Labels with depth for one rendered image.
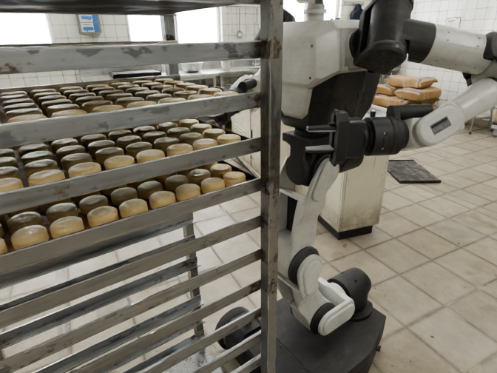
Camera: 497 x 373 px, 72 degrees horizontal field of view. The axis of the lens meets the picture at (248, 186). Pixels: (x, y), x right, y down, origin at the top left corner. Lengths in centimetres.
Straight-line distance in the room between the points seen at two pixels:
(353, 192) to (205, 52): 188
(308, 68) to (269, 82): 31
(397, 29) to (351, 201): 163
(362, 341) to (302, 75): 112
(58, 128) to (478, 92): 85
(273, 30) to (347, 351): 128
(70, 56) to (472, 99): 81
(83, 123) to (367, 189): 208
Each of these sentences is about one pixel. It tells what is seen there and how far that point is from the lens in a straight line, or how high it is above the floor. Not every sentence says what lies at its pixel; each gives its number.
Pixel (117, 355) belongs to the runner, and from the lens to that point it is 78.
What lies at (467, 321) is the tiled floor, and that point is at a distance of 216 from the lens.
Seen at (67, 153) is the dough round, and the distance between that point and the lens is 72.
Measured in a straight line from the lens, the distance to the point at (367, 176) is 239.
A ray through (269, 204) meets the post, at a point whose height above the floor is 101.
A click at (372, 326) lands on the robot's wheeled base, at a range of 170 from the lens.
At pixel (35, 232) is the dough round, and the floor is 106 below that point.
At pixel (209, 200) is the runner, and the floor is 105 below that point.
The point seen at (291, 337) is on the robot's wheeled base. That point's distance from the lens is 160.
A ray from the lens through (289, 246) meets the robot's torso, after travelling 117.
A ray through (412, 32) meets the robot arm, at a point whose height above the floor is 135.
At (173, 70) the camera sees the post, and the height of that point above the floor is 126.
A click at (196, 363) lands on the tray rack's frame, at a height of 15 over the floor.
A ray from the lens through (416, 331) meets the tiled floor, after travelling 200.
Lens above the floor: 135
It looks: 24 degrees down
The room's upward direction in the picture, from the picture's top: 1 degrees counter-clockwise
